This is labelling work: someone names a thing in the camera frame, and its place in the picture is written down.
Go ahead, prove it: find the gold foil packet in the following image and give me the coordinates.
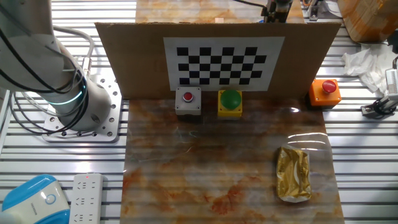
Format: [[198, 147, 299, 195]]
[[275, 146, 312, 203]]

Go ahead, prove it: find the upright metal bracket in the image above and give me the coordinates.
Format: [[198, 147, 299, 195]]
[[306, 0, 323, 22]]

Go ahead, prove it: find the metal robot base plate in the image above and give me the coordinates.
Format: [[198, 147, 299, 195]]
[[42, 74, 123, 144]]

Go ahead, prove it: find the blue and white device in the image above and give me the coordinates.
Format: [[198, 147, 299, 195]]
[[0, 174, 71, 224]]

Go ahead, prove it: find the white power strip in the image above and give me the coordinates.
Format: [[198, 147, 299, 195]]
[[68, 172, 104, 224]]

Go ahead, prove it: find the orange box red emergency button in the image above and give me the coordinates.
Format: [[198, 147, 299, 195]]
[[307, 78, 342, 109]]

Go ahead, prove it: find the grey box red push button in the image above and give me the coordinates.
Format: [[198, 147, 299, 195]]
[[174, 86, 202, 122]]

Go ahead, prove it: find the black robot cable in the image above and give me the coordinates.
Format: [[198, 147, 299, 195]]
[[0, 27, 90, 138]]

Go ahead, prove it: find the thick grey robot cable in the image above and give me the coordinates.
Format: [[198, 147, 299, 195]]
[[52, 25, 96, 77]]

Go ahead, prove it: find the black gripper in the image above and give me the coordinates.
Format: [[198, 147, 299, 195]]
[[264, 0, 294, 24]]

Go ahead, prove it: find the marble pattern table mat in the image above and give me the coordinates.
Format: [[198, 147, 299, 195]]
[[119, 0, 345, 224]]

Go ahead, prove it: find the brown cardboard wall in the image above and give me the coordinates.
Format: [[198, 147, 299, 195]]
[[95, 21, 342, 100]]

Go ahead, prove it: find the checkerboard calibration sheet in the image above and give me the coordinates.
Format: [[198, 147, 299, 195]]
[[163, 36, 286, 92]]

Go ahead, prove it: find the metal camera mount clamp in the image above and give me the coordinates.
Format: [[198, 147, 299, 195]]
[[360, 94, 398, 119]]

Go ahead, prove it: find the crumpled white tissue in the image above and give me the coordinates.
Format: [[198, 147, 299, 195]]
[[341, 42, 398, 94]]

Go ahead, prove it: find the yellow box green mushroom button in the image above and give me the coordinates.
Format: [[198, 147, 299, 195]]
[[216, 89, 243, 121]]

